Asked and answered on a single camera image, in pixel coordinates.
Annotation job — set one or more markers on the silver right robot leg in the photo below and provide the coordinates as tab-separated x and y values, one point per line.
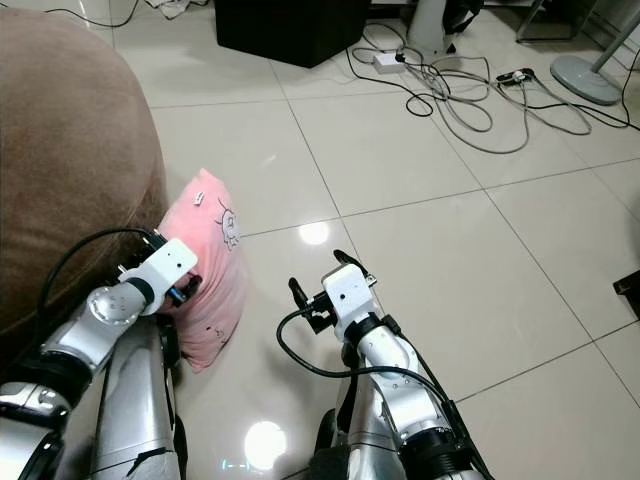
345	450

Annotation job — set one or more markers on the brown round fabric sofa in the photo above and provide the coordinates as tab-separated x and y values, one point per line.
70	150

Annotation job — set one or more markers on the silver left robot leg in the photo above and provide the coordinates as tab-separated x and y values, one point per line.
135	410

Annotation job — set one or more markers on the metal frame chair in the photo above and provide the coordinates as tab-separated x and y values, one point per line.
550	34

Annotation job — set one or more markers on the grey standing fan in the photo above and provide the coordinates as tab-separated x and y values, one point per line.
582	78

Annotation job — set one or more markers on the black plug adapter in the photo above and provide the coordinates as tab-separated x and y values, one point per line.
517	76

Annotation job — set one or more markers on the white crumpled cloth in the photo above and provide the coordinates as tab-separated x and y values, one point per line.
180	8

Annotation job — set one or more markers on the pink printed pillow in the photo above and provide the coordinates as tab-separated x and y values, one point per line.
195	230

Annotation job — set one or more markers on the black storage box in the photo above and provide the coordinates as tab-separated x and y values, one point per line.
290	30

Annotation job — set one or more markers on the white power strip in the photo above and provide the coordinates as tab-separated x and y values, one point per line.
388	62

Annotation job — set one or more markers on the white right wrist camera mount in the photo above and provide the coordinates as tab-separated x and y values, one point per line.
348	292

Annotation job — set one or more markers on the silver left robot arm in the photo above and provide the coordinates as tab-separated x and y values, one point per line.
105	310

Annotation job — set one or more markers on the silver robot leg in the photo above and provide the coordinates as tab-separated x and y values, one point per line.
345	450
135	410

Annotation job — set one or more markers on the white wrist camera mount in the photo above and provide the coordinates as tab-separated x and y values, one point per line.
168	265
348	292

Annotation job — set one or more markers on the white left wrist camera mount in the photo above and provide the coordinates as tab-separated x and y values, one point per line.
168	265

